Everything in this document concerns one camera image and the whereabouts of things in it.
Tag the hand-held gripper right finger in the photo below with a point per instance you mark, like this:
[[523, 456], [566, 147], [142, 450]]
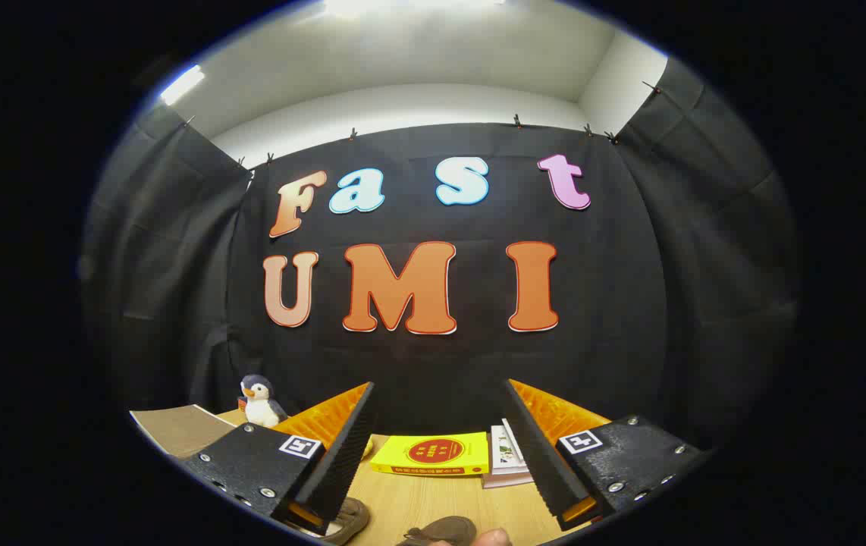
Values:
[[543, 470]]

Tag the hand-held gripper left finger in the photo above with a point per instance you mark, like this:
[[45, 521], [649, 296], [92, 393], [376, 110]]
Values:
[[342, 462]]

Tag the brown fuzzy shoe with bow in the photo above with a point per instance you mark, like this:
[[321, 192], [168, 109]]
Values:
[[440, 528], [349, 519]]

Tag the brown fabric storage box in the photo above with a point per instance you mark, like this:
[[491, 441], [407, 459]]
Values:
[[179, 431]]

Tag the pale pink book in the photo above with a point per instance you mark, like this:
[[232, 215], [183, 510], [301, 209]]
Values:
[[505, 478]]

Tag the yellow book with red circle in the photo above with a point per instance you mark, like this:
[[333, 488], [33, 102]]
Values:
[[433, 453]]

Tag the penguin plush toy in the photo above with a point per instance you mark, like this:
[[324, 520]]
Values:
[[261, 409]]

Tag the row of small cloth clips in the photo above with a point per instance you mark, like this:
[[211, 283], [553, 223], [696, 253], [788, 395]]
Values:
[[516, 120]]

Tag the ceiling light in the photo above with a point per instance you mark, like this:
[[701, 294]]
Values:
[[181, 84], [403, 6]]

